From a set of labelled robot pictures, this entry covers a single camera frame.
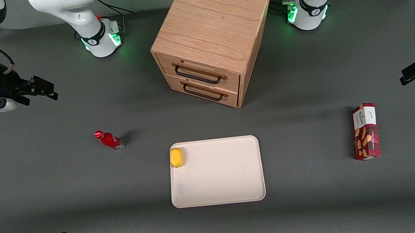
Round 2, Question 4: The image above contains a yellow lemon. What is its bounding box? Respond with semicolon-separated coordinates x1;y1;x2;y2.
169;147;185;169

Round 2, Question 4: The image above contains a light wooden drawer cabinet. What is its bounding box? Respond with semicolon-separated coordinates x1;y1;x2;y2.
145;0;282;117

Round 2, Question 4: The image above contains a red cookie box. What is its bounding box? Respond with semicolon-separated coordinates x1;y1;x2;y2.
349;102;382;162

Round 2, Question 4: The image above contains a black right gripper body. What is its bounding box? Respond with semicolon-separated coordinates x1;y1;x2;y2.
0;67;36;101

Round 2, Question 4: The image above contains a small red bottle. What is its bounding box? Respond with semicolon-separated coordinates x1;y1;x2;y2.
94;128;126;153

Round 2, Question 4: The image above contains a cream plastic tray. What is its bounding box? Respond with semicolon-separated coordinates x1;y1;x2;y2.
166;134;267;210

